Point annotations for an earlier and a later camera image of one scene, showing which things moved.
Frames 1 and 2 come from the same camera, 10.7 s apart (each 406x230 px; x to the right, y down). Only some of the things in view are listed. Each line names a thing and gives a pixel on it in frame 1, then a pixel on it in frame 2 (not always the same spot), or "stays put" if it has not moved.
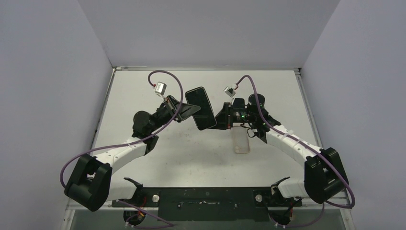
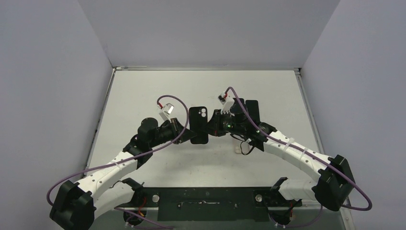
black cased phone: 205,118 to 198,119
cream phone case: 241,140 stays put
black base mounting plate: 243,203 stays put
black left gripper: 185,110 to 175,126
